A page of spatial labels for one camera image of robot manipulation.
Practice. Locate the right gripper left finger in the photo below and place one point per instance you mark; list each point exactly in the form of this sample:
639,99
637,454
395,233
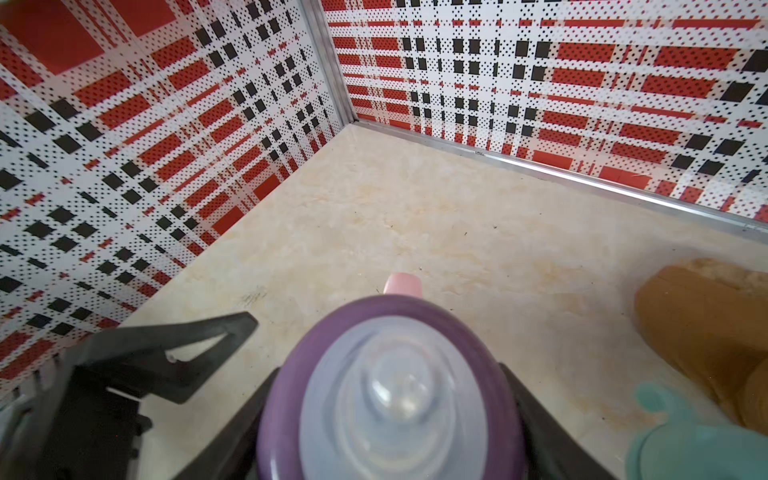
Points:
232,453

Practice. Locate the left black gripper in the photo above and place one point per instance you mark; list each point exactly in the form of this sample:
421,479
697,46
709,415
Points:
83,426

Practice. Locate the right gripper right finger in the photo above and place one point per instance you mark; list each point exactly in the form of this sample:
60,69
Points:
550,452

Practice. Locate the pink bottle handle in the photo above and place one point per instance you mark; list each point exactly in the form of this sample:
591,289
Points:
404,284

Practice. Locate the brown plush toy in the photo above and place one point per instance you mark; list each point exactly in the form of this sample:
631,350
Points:
708,320

